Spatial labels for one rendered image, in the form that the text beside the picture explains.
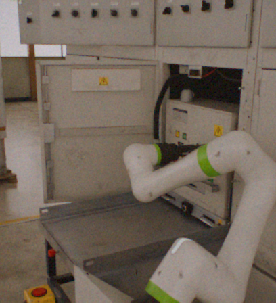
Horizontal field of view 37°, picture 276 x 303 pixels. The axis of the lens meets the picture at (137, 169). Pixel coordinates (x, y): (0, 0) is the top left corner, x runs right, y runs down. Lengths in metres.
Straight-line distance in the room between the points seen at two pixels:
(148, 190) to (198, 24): 0.77
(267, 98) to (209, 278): 0.71
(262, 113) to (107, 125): 0.91
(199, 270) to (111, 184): 1.22
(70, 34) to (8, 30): 10.60
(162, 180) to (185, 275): 0.46
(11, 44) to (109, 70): 10.86
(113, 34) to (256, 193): 1.25
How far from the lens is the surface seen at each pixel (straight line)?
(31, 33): 3.12
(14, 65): 12.85
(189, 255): 1.14
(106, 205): 2.13
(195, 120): 1.93
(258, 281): 1.78
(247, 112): 1.68
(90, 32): 2.30
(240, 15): 1.69
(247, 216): 1.34
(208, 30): 1.83
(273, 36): 1.56
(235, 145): 1.30
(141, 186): 1.56
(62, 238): 1.84
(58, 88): 2.14
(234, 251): 1.29
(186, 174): 1.42
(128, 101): 2.19
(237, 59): 1.72
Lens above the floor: 1.66
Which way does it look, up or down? 17 degrees down
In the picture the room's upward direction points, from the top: 1 degrees clockwise
